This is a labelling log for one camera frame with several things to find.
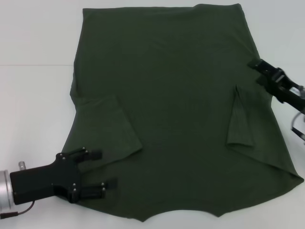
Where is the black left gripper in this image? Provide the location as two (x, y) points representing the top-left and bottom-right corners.
(9, 147), (118, 206)

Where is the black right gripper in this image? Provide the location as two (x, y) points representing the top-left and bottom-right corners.
(247, 58), (305, 112)

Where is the dark green t-shirt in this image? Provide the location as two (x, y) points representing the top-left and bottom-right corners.
(63, 3), (305, 217)

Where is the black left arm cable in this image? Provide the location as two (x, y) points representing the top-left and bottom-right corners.
(0, 200), (37, 214)

